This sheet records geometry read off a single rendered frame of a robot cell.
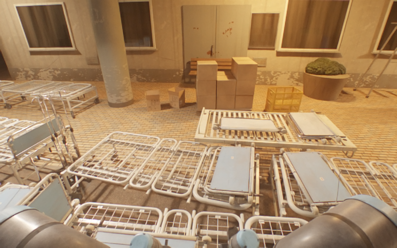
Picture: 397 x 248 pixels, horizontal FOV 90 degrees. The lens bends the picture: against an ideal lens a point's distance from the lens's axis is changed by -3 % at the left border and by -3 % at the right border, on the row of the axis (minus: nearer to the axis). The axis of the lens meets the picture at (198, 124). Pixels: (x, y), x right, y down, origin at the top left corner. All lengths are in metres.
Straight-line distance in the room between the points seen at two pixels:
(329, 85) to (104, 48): 5.34
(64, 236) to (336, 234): 0.49
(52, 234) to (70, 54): 7.88
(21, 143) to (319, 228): 3.03
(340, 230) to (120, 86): 4.93
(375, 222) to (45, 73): 9.02
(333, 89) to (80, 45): 7.53
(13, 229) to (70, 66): 7.94
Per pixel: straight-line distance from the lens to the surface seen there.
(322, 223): 0.49
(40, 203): 1.81
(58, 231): 0.49
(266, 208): 2.58
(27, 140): 3.18
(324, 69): 6.15
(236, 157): 2.25
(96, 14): 4.98
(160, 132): 3.91
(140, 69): 7.15
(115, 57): 4.99
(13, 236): 0.52
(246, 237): 1.01
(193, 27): 6.54
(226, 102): 4.42
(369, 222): 0.52
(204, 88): 4.26
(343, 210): 0.53
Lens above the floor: 1.90
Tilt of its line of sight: 27 degrees down
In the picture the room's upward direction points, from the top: straight up
